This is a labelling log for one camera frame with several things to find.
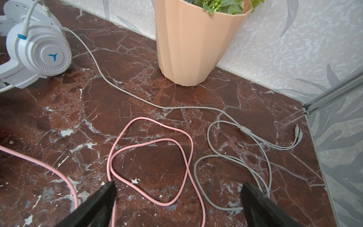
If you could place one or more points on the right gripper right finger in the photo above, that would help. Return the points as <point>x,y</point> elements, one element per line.
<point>260,211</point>

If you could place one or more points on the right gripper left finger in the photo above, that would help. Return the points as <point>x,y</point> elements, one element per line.
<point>96,211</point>

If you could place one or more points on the white headphones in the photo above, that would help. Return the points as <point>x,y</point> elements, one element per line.
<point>35,42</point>

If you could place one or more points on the beige flower pot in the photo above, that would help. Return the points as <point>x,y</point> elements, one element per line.
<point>190,41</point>

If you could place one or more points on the green artificial plant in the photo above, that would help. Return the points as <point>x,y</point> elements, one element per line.
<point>233,7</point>

